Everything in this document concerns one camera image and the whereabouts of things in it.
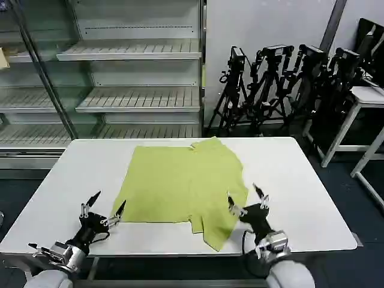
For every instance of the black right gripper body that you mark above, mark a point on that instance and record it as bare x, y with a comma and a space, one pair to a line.
258, 219

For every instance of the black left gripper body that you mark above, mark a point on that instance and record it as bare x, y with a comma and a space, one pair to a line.
90, 226

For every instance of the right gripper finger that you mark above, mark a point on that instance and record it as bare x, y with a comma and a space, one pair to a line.
235, 210
262, 196

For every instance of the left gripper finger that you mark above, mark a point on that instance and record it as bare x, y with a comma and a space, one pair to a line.
117, 214
90, 201

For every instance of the yellow-green shirt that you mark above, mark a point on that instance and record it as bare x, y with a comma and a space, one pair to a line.
180, 186

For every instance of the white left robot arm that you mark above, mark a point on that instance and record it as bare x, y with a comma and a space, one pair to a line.
57, 277

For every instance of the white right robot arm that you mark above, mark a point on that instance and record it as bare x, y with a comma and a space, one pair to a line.
288, 270

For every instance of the white empty display shelf unit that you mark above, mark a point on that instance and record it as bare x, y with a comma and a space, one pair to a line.
141, 99

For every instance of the steel-framed glass cabinet door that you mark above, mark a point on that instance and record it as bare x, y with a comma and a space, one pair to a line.
45, 78

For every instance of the white side table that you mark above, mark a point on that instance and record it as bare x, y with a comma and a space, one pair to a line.
367, 96

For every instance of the tan cardboard box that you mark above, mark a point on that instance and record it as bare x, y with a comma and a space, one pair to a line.
3, 58

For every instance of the black computer monitor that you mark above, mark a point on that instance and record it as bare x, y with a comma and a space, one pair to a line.
370, 45

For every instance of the white metal table frame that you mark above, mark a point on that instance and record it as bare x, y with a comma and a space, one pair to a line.
367, 156

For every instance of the grey wall post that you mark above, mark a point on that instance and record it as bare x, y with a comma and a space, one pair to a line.
331, 27

